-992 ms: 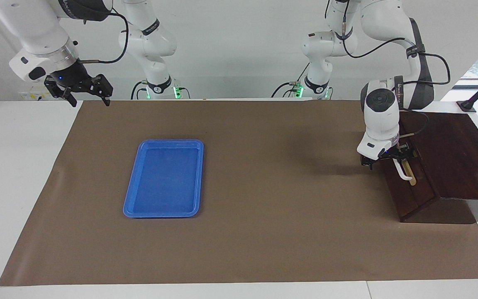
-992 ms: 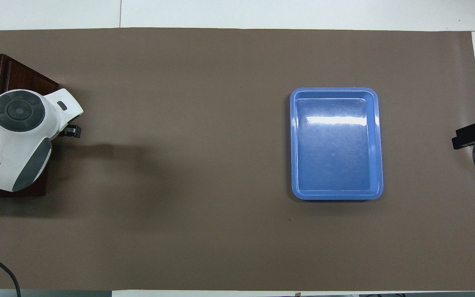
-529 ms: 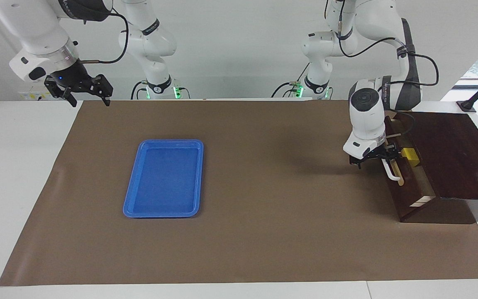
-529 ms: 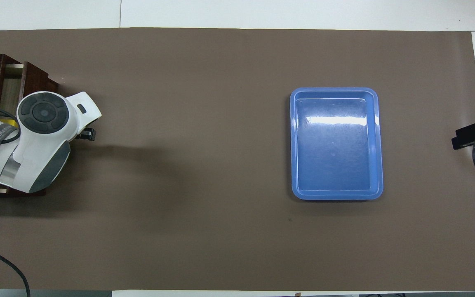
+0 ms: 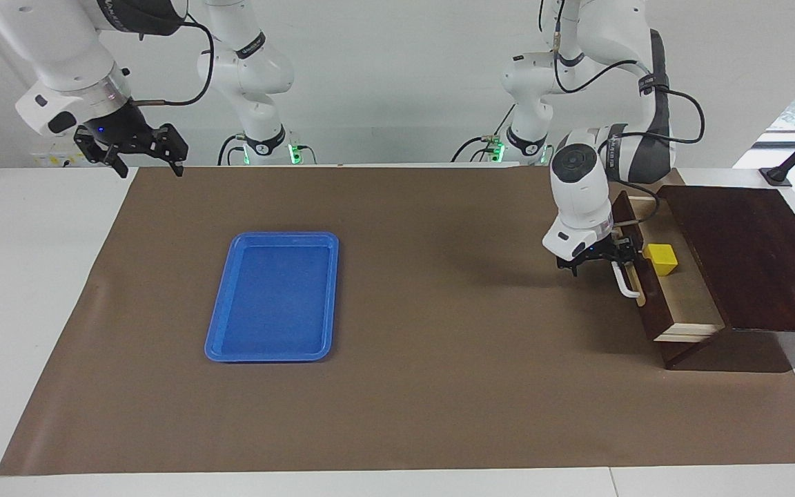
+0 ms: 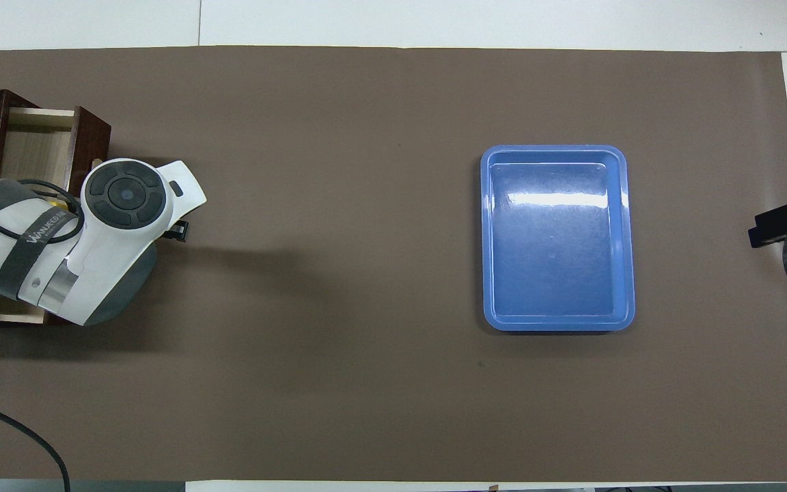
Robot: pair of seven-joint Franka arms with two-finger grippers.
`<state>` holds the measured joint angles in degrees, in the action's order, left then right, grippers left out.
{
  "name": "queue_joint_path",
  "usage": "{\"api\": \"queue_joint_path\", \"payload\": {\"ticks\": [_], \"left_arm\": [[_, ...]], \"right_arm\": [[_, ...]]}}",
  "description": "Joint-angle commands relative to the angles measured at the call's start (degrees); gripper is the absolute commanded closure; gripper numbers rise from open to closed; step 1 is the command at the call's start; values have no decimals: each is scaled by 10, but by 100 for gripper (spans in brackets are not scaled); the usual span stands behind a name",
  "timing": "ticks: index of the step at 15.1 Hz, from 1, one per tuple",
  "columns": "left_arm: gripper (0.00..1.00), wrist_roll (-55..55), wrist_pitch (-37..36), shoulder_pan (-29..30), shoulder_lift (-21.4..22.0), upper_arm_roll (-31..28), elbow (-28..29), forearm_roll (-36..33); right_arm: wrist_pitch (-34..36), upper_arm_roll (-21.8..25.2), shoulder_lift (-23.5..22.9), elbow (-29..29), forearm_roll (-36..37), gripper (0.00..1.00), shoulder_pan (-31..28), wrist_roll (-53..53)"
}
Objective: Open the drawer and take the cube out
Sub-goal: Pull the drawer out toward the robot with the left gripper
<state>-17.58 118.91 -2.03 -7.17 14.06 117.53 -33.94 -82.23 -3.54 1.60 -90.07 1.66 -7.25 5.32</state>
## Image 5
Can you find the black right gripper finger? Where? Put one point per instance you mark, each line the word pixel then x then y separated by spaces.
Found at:
pixel 176 149
pixel 121 168

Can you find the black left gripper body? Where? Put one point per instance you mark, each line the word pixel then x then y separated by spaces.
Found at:
pixel 594 255

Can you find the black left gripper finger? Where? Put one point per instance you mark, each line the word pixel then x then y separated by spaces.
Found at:
pixel 631 259
pixel 625 244

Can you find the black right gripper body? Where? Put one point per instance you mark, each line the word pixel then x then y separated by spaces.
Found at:
pixel 117 128

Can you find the yellow cube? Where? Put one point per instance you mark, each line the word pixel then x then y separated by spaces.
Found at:
pixel 661 261

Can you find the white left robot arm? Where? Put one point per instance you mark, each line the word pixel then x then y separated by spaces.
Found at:
pixel 580 186

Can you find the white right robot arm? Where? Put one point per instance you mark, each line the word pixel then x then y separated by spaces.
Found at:
pixel 66 48

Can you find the dark wooden drawer cabinet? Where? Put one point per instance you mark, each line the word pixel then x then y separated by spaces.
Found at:
pixel 749 255

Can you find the brown paper table mat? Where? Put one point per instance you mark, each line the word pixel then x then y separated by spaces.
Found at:
pixel 439 310

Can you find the blue plastic tray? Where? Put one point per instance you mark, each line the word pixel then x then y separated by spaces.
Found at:
pixel 273 304

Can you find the wall socket with yellow labels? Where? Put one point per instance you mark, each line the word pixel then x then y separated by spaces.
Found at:
pixel 59 160

